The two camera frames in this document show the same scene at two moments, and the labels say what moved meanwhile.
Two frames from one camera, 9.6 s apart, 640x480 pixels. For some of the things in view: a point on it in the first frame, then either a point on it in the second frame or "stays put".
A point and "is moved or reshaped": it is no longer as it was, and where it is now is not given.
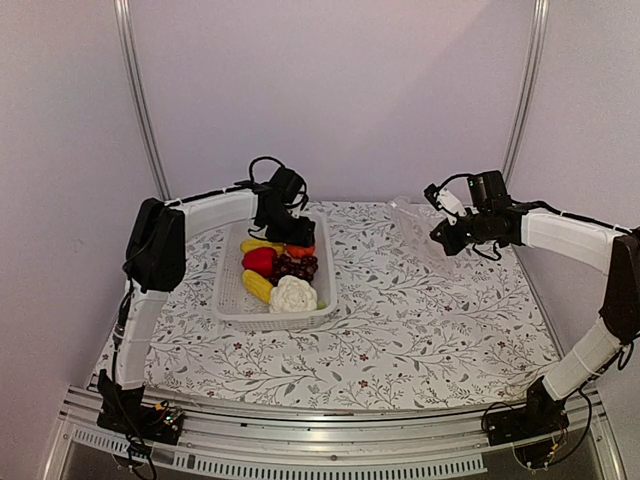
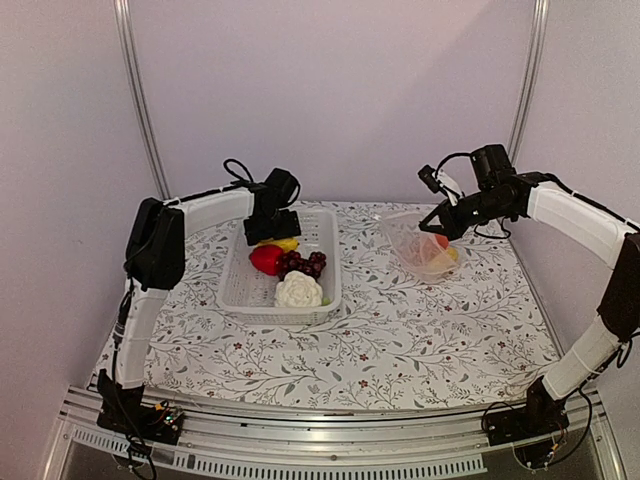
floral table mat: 405,335 stays put
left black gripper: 304,236 to 291,227
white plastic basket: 239,310 is moved or reshaped
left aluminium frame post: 123,32 stays put
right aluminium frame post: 531,85 stays put
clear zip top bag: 415,225 is moved or reshaped
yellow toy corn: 257,285 is moved or reshaped
